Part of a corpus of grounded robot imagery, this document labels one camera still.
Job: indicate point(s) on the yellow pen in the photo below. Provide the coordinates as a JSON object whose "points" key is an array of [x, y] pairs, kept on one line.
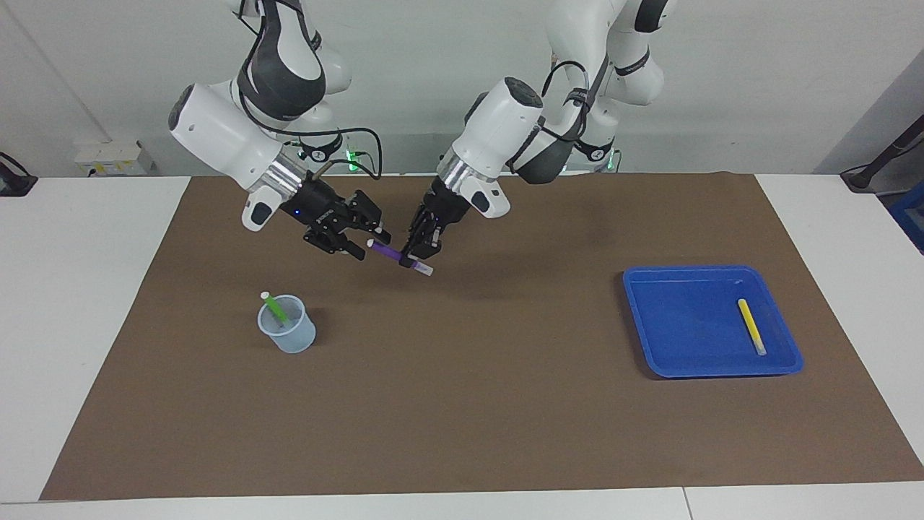
{"points": [[751, 326]]}

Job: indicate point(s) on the green pen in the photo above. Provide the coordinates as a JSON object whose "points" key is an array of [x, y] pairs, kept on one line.
{"points": [[274, 309]]}

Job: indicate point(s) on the clear plastic cup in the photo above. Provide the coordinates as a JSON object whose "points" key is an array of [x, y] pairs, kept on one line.
{"points": [[296, 341]]}

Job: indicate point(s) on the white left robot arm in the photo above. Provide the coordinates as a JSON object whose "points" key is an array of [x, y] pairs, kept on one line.
{"points": [[498, 123]]}

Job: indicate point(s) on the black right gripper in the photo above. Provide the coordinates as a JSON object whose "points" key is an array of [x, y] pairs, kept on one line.
{"points": [[314, 206]]}

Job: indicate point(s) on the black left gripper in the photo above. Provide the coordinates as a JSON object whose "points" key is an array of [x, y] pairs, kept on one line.
{"points": [[444, 206]]}

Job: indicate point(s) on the black clamp mount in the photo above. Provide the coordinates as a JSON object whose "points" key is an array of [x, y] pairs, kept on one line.
{"points": [[14, 180]]}

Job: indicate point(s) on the blue plastic tray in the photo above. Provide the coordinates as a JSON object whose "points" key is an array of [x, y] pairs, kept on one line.
{"points": [[678, 332]]}

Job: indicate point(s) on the purple pen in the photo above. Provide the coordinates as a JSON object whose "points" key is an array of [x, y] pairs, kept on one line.
{"points": [[386, 250]]}

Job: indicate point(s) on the brown table mat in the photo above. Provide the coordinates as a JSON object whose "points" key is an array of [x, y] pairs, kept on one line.
{"points": [[462, 404]]}

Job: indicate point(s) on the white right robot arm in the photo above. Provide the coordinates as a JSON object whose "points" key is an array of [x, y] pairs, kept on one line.
{"points": [[224, 137]]}

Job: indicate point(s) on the black stand pole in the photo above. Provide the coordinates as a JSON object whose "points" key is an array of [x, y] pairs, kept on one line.
{"points": [[884, 155]]}

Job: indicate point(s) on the blue storage box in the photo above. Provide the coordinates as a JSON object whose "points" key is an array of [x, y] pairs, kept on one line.
{"points": [[911, 217]]}

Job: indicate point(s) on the white power strip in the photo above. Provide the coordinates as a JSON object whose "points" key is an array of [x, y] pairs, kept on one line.
{"points": [[108, 155]]}

